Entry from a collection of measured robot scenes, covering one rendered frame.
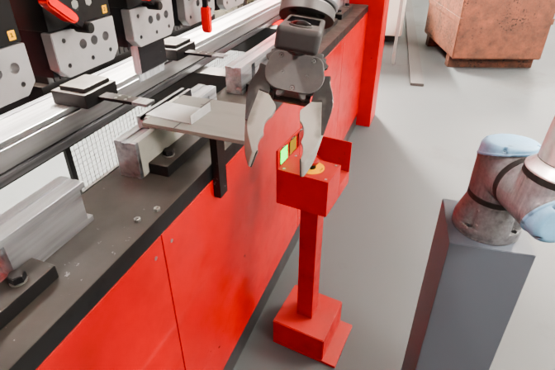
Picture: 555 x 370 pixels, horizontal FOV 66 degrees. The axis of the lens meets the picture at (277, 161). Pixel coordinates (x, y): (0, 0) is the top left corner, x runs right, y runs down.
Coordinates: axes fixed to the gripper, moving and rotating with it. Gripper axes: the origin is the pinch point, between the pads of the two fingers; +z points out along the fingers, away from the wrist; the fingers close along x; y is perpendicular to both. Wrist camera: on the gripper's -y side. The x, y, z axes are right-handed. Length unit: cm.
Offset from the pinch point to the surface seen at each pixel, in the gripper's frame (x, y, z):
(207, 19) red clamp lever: 25, 53, -34
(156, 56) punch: 34, 47, -21
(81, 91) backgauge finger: 54, 54, -10
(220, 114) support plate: 17, 50, -11
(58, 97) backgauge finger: 60, 56, -8
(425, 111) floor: -101, 296, -75
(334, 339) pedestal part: -31, 115, 58
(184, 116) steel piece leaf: 25, 48, -8
